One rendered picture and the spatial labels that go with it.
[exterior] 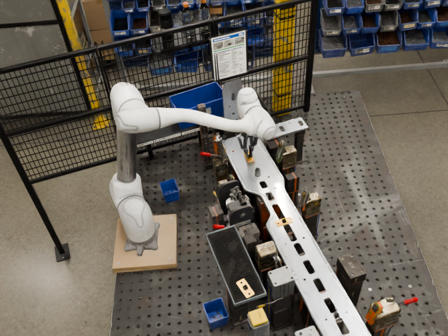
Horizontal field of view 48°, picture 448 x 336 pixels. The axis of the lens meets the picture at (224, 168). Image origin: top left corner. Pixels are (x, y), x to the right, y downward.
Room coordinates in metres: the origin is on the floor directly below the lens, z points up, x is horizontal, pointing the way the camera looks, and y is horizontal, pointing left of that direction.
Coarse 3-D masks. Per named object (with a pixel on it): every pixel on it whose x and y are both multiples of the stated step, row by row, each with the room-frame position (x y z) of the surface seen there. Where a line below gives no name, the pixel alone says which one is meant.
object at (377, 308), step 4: (376, 304) 0.97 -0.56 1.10; (380, 304) 0.97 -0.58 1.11; (372, 308) 0.97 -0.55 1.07; (376, 308) 0.96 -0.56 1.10; (380, 308) 0.95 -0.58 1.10; (368, 312) 0.98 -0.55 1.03; (372, 312) 0.97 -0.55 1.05; (376, 312) 0.95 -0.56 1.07; (380, 312) 0.95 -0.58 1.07; (368, 316) 0.97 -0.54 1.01; (372, 316) 0.96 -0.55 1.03; (368, 320) 0.96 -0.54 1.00; (372, 320) 0.95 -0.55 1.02
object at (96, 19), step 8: (88, 0) 4.40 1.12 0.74; (96, 0) 4.39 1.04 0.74; (88, 8) 4.37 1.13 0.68; (96, 8) 4.38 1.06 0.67; (80, 16) 4.67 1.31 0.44; (88, 16) 4.37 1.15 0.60; (96, 16) 4.38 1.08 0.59; (104, 16) 4.38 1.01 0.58; (80, 24) 4.52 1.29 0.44; (88, 24) 4.37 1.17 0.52; (96, 24) 4.38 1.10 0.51; (104, 24) 4.38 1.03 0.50; (96, 32) 4.38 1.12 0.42; (104, 32) 4.39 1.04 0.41; (96, 40) 4.37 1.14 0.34; (104, 40) 4.38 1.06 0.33; (112, 56) 4.38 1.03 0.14
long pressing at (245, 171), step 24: (240, 168) 1.88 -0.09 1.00; (264, 168) 1.86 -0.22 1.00; (264, 192) 1.69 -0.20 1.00; (288, 216) 1.53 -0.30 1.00; (288, 240) 1.39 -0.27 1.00; (312, 240) 1.37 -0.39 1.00; (288, 264) 1.25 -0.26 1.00; (312, 264) 1.24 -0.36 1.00; (312, 288) 1.12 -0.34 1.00; (336, 288) 1.11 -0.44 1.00; (312, 312) 1.01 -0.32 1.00
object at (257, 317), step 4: (260, 308) 0.96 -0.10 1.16; (252, 312) 0.95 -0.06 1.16; (256, 312) 0.95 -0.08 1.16; (260, 312) 0.95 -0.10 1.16; (264, 312) 0.95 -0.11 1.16; (252, 316) 0.93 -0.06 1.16; (256, 316) 0.93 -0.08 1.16; (260, 316) 0.93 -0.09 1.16; (264, 316) 0.93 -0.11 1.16; (252, 320) 0.92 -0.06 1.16; (256, 320) 0.92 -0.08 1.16; (260, 320) 0.91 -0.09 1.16; (264, 320) 0.91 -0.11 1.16; (256, 324) 0.90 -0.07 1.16; (260, 324) 0.90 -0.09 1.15
